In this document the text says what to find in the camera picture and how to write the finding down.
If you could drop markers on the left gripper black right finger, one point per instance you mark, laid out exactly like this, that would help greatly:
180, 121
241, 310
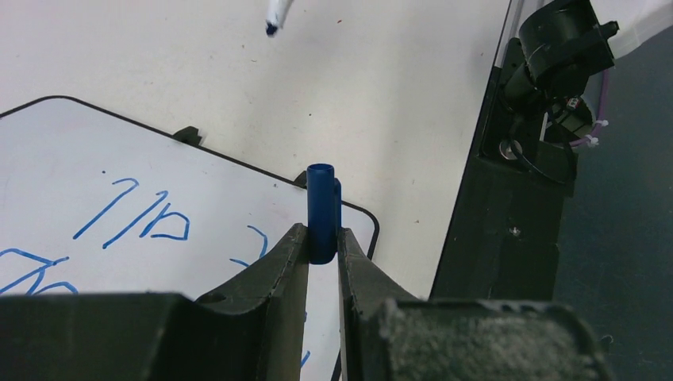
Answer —
388, 334

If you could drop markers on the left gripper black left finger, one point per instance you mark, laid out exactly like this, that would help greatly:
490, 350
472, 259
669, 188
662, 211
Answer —
249, 328

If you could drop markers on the blue marker cap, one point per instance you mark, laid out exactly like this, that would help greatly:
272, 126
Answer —
324, 212

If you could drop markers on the black framed whiteboard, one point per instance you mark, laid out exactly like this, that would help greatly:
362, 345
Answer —
93, 202

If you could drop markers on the white marker pen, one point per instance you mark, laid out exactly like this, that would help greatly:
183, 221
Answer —
277, 12

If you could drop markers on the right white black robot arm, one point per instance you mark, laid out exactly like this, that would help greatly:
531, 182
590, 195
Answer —
564, 43

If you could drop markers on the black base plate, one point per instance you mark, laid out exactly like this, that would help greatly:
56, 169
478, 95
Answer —
502, 240

